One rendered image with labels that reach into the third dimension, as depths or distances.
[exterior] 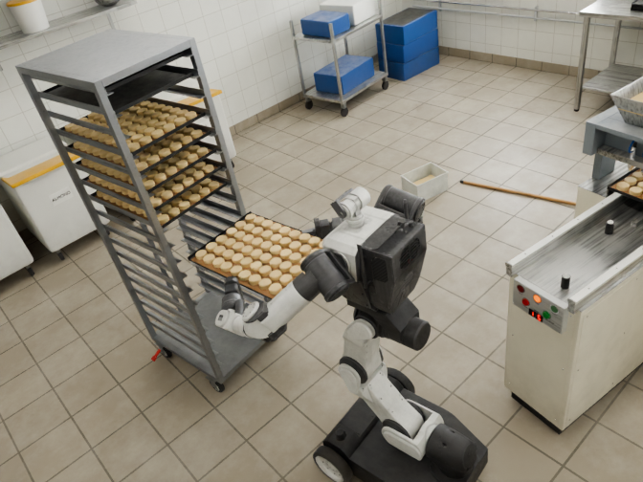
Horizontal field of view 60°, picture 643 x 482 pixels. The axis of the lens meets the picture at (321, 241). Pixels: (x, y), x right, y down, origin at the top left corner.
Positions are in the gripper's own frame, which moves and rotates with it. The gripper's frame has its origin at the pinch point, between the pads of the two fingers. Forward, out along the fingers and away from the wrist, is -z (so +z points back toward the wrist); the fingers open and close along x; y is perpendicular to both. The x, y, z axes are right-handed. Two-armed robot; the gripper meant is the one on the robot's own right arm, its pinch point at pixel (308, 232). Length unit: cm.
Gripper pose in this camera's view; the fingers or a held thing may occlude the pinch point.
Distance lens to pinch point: 245.2
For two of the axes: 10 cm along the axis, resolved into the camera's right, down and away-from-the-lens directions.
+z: 9.8, -1.9, -0.2
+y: 1.0, 5.8, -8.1
